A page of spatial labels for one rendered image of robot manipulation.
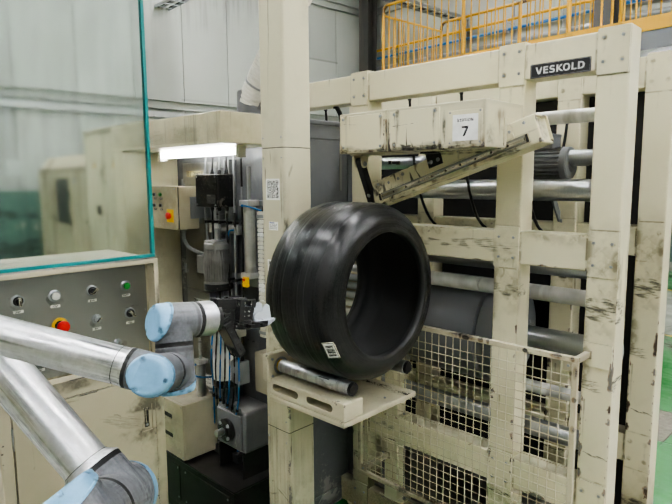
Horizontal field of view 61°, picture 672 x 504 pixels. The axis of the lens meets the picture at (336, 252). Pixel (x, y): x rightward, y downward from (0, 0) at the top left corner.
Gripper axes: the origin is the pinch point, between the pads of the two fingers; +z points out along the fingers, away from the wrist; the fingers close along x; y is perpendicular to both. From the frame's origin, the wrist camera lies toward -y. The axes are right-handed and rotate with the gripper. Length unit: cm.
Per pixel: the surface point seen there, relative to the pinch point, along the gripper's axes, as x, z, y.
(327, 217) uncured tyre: -0.5, 19.1, 31.1
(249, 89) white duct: 81, 47, 86
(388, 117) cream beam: 2, 48, 68
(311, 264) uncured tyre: -5.1, 9.4, 17.0
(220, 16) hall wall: 874, 550, 439
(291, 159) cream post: 27, 27, 51
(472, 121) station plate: -31, 48, 64
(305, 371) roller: 9.6, 24.8, -19.8
